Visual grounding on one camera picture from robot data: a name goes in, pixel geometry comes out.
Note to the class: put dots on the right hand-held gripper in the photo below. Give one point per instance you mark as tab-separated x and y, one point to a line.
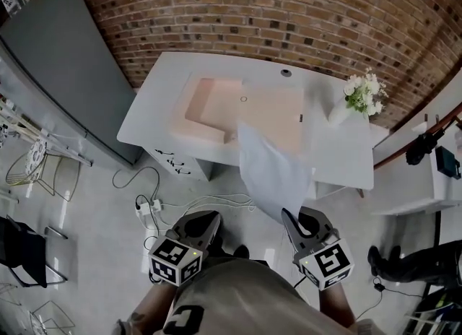
328	261

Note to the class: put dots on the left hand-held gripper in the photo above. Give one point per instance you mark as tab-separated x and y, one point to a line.
173	257

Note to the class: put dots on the pink box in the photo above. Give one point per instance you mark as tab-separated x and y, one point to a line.
274	109

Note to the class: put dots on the person's right forearm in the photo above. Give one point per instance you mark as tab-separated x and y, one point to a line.
335	308

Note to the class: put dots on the person's left forearm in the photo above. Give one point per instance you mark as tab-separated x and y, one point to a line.
151	308

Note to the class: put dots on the person's left black shoe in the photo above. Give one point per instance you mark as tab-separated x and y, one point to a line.
216	247

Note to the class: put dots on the person's black shoe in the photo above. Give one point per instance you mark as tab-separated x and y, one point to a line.
242	252
216	247

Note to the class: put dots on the person's right black shoe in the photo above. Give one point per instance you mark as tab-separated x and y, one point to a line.
242	252

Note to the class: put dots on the white power strip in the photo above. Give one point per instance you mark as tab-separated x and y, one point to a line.
156	204
142	209

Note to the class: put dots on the white desk drawer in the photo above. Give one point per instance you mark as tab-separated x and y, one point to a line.
175	163
164	152
182	172

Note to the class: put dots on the white desk with drawers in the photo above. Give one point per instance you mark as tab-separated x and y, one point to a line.
343	153

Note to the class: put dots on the person's beige shirt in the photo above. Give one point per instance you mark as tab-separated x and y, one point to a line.
245	297

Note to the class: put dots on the white shelf unit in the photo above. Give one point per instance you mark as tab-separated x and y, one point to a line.
415	196

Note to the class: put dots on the wooden coat rack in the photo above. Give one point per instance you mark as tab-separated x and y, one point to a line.
397	153

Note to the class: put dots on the white vase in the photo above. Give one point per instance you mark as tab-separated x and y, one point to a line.
337	111

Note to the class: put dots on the black metal pole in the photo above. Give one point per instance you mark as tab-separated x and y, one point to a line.
436	229

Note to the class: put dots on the black hanging bag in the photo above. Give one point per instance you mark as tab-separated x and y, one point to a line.
420	147

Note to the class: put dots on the white flower bouquet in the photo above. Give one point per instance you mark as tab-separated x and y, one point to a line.
364	93

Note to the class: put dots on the white metal rack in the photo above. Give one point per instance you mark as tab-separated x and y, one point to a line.
72	153

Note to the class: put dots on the dark teal box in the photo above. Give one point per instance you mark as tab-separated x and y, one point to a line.
447	162

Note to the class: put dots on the patterned round cushion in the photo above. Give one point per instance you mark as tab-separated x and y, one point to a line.
37	155

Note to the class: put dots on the black chair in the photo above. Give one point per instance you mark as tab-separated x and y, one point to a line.
21	250

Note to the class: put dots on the grey refrigerator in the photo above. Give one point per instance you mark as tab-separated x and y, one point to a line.
61	59

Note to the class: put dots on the white printed tag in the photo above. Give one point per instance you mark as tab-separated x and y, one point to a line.
9	1

